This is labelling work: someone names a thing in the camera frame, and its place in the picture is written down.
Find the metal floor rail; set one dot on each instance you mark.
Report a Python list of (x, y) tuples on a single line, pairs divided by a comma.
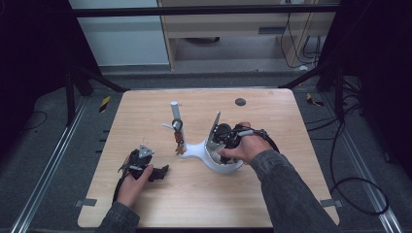
[(366, 174), (45, 178)]

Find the grey table bracket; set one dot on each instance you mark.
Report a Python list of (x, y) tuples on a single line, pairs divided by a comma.
[(331, 203), (86, 202)]

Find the person's right hand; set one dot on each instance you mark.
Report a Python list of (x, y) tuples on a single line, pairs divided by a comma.
[(251, 145)]

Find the dark curtain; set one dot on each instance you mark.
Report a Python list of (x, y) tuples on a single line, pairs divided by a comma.
[(29, 48), (382, 48)]

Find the dark round table grommet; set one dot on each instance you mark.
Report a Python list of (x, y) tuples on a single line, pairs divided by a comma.
[(240, 102)]

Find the black metal stand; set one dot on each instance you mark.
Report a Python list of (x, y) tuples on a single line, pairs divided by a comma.
[(338, 90), (69, 90)]

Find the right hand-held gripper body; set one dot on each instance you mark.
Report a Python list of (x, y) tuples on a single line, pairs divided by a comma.
[(225, 136)]

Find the person's left hand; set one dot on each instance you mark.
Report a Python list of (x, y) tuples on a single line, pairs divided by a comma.
[(131, 191)]

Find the white cabinet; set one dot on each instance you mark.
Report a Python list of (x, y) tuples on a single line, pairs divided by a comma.
[(123, 39)]

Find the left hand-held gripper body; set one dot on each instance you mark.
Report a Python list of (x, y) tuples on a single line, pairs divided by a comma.
[(137, 161)]

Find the light wooden desk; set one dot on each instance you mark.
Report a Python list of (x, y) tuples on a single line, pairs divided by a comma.
[(226, 24)]

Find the yellow and black tape strip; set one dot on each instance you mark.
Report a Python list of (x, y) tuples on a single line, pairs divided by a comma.
[(313, 100), (104, 103)]

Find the black horizontal bar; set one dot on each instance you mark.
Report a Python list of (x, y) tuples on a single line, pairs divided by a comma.
[(194, 11)]

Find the white stand with tray base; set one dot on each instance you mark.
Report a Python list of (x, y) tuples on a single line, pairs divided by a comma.
[(194, 150)]

